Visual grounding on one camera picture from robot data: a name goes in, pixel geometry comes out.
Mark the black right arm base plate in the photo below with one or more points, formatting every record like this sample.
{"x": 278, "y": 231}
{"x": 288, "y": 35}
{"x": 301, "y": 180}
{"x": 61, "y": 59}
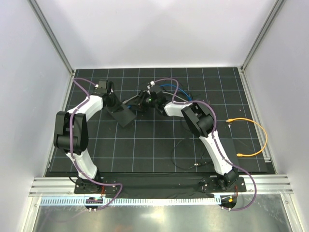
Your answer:
{"x": 212, "y": 184}

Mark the white slotted cable duct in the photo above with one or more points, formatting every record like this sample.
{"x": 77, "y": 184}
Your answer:
{"x": 97, "y": 201}

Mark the aluminium right frame post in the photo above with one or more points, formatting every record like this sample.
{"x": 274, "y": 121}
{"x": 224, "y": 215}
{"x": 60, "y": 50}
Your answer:
{"x": 276, "y": 8}

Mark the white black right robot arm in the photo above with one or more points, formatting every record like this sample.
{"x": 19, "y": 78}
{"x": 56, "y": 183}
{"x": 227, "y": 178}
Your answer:
{"x": 201, "y": 121}

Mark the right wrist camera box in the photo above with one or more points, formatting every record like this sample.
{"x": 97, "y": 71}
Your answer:
{"x": 154, "y": 90}

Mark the aluminium frame post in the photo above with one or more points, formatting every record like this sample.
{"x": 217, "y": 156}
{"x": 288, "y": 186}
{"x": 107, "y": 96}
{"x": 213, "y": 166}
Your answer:
{"x": 276, "y": 8}
{"x": 50, "y": 34}

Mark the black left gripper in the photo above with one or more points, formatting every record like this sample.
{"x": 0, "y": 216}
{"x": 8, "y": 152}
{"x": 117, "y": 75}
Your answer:
{"x": 118, "y": 107}

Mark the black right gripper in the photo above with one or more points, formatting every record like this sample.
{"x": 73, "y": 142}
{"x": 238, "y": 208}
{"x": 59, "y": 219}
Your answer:
{"x": 135, "y": 104}

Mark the aluminium left frame post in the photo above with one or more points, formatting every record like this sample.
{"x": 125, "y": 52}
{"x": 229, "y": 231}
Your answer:
{"x": 50, "y": 34}

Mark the black network switch box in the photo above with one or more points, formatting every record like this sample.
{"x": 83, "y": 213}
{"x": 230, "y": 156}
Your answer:
{"x": 122, "y": 114}

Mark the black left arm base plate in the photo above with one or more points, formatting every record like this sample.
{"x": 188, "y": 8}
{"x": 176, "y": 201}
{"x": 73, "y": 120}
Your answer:
{"x": 83, "y": 186}

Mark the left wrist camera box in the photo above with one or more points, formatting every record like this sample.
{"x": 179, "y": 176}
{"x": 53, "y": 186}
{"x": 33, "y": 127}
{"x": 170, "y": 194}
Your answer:
{"x": 103, "y": 87}

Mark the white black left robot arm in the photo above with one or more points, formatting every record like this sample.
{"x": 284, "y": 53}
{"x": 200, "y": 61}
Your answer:
{"x": 71, "y": 130}

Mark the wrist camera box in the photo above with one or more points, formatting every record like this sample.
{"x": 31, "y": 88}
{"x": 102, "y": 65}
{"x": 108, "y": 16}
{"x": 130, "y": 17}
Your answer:
{"x": 103, "y": 87}
{"x": 154, "y": 90}

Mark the aluminium front frame rail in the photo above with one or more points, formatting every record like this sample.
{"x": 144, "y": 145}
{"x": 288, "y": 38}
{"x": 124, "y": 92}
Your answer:
{"x": 192, "y": 185}

